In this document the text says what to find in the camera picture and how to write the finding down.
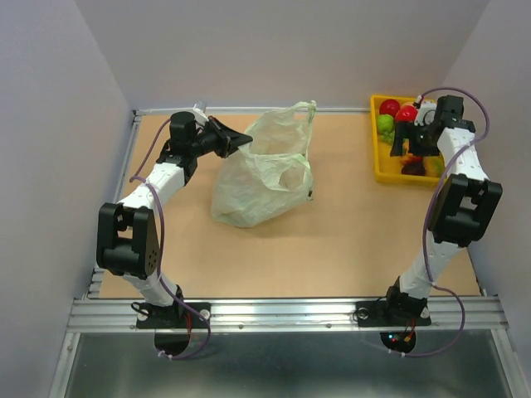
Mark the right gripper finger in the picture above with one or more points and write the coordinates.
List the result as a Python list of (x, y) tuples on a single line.
[(401, 134), (417, 148)]

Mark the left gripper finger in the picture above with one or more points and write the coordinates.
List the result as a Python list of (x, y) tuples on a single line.
[(228, 135), (229, 146)]

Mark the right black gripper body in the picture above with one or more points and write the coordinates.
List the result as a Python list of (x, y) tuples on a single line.
[(419, 129)]

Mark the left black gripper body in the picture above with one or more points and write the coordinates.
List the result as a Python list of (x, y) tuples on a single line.
[(210, 140)]

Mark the orange persimmon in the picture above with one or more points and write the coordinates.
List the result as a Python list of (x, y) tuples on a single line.
[(408, 158)]

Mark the dark maroon fruit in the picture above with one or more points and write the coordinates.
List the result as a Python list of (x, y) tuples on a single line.
[(414, 169)]

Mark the light green plastic bag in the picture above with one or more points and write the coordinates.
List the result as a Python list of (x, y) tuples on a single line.
[(272, 174)]

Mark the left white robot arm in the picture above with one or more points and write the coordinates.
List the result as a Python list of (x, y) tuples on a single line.
[(129, 239)]

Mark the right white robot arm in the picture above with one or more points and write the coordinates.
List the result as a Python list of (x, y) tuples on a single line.
[(461, 207)]

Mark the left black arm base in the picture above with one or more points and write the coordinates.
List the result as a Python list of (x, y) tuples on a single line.
[(180, 333)]

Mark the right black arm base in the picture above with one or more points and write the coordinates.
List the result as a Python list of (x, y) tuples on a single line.
[(398, 315)]

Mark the green grape bunch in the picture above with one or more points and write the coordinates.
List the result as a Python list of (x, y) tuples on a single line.
[(387, 137)]

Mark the red apple centre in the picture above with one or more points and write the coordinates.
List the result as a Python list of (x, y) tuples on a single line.
[(407, 113)]

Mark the red apple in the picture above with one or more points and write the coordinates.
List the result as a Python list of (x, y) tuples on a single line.
[(407, 113), (389, 107)]

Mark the light green custard apple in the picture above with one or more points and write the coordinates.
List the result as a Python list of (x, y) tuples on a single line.
[(384, 123)]

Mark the red apple back left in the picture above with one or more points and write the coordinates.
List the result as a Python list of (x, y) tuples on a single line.
[(389, 107)]

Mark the yellow mango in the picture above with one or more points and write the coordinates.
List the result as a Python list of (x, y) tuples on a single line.
[(434, 166)]

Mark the yellow plastic tray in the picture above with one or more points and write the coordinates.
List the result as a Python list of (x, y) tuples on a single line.
[(386, 168)]

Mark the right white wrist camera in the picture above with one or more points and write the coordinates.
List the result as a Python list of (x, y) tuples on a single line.
[(425, 111)]

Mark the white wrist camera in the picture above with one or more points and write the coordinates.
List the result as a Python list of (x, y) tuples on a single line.
[(201, 108), (425, 111)]

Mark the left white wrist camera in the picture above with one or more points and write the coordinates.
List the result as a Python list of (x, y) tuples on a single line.
[(201, 108)]

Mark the aluminium frame rail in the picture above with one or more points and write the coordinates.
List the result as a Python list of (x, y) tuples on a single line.
[(283, 296)]

